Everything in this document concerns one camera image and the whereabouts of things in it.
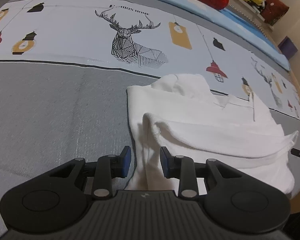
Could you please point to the white long-sleeve shirt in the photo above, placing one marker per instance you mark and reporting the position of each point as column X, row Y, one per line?
column 179, row 111

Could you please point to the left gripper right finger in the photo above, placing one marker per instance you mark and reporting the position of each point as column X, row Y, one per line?
column 181, row 168

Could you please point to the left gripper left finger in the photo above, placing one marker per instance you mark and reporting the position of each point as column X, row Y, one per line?
column 107, row 168

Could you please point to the purple bag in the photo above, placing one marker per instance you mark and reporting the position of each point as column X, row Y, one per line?
column 287, row 48

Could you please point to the dark red cushion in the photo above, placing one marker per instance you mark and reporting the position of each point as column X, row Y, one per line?
column 273, row 11

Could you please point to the printed grey bed sheet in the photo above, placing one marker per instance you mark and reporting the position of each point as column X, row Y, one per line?
column 65, row 67

